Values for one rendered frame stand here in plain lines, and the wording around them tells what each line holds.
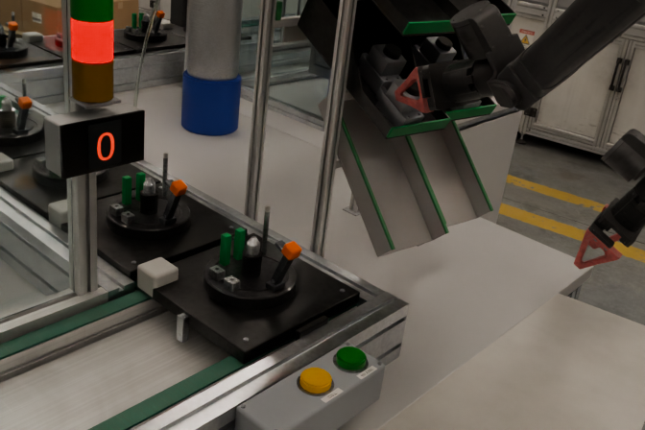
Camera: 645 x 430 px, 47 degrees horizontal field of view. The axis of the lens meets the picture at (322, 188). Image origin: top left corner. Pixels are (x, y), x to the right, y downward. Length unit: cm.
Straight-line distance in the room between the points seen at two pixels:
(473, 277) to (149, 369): 69
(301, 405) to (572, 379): 51
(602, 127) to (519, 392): 383
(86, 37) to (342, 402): 55
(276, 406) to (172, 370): 18
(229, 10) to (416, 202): 85
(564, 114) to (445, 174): 363
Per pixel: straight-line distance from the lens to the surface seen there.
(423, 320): 132
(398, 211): 127
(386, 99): 117
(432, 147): 141
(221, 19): 194
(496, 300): 142
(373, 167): 128
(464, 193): 142
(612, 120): 493
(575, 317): 145
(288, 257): 104
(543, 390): 124
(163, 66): 241
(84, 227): 107
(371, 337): 112
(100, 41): 94
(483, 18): 99
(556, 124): 504
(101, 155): 99
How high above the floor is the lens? 157
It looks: 24 degrees down
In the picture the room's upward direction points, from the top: 7 degrees clockwise
